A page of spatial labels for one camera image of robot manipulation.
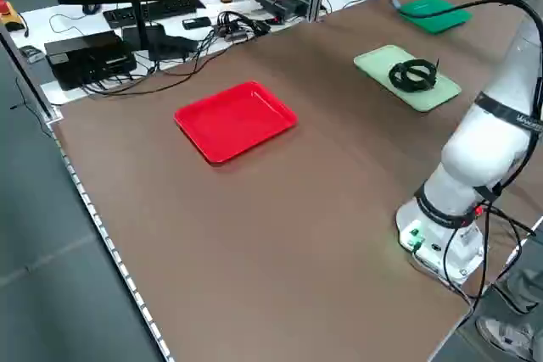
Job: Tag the black monitor stand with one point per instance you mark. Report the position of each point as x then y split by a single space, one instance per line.
140 18

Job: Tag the black computer box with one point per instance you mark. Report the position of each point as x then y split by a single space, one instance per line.
85 52

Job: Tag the black phone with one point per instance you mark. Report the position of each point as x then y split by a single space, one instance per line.
196 23

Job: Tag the light green plastic tray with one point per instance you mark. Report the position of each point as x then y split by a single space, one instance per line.
377 63

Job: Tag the red plastic tray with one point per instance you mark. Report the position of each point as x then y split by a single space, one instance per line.
235 122

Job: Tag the black keyboard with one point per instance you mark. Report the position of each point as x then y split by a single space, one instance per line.
169 8

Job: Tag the person's leg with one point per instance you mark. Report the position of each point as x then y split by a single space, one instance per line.
526 290

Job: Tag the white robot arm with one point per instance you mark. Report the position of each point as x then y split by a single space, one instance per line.
483 146

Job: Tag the red emergency stop button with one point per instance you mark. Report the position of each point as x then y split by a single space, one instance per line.
5 6

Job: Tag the person's shoe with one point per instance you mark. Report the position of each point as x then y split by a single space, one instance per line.
505 338

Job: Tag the dark green plastic tray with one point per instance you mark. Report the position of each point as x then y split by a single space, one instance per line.
437 25

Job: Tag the aluminium frame rail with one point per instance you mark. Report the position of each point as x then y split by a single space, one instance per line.
29 78

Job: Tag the small black device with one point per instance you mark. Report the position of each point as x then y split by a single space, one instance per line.
30 52

